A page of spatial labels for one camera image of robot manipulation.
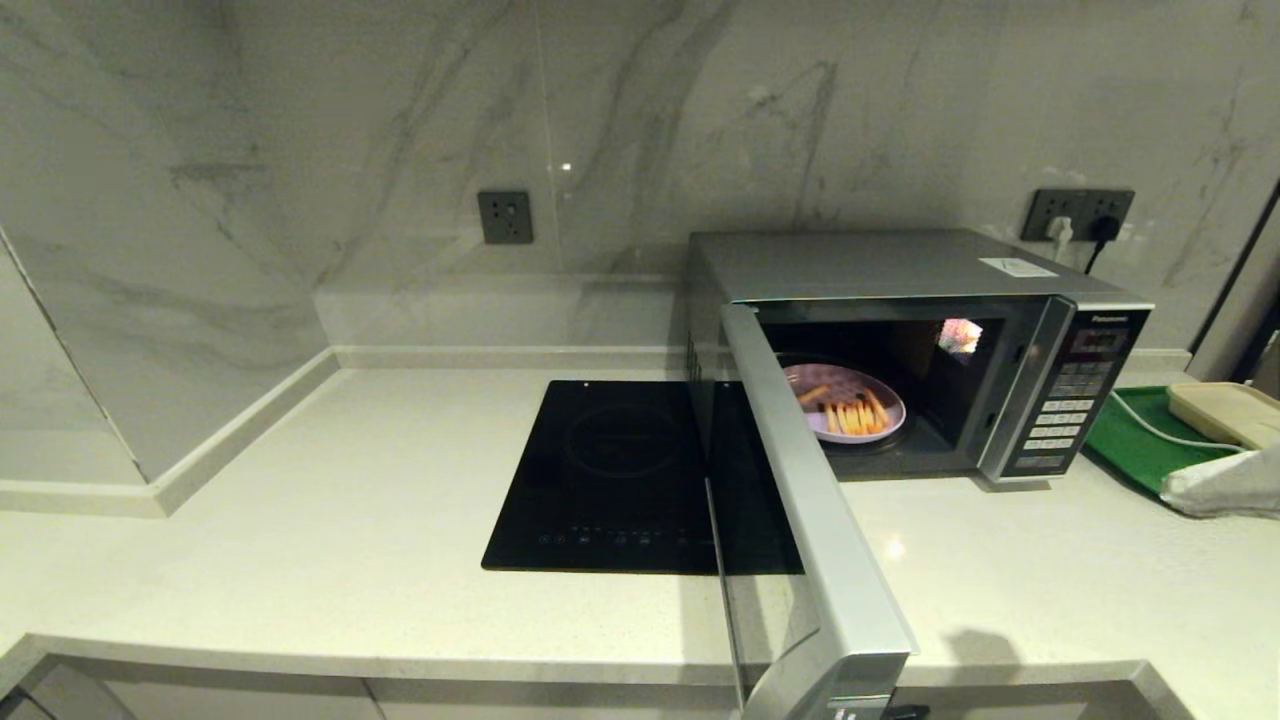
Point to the silver microwave oven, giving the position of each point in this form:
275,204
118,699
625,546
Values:
860,265

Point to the black glass microwave door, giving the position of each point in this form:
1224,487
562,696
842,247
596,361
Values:
830,540

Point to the grey single wall socket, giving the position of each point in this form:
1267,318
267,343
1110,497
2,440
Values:
505,217

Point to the green tray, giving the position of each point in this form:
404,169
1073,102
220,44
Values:
1140,450

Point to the grey double wall socket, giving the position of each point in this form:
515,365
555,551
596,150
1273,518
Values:
1080,203

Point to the black induction cooktop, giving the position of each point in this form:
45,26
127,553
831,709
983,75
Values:
600,480

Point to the black power plug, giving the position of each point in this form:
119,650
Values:
1105,228

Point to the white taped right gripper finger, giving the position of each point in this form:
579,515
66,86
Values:
1230,502
1235,470

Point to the beige plastic box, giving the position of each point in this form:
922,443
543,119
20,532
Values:
1225,410

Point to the white power plug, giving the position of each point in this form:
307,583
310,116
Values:
1060,230

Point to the long french fry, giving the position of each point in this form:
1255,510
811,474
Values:
812,394

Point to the purple plate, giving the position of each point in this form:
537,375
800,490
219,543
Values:
850,378

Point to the white paper sheet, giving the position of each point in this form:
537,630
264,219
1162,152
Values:
1018,267

